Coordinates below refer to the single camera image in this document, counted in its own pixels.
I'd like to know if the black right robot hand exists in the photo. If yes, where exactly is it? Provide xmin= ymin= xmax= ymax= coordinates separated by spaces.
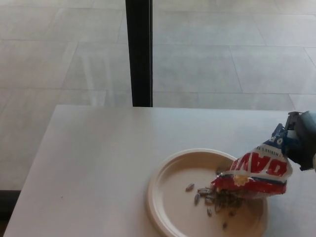
xmin=283 ymin=110 xmax=316 ymax=172

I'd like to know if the red blue sunflower seed bag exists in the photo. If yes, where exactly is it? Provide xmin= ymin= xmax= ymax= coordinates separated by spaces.
xmin=210 ymin=122 xmax=293 ymax=201

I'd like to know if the sunflower seed pile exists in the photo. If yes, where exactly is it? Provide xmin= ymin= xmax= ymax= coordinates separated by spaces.
xmin=197 ymin=187 xmax=250 ymax=219

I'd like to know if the beige round paper plate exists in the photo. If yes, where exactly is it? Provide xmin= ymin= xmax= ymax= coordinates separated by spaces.
xmin=147 ymin=148 xmax=269 ymax=237

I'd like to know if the black vertical window frame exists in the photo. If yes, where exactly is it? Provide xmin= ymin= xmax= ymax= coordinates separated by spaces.
xmin=125 ymin=0 xmax=154 ymax=108

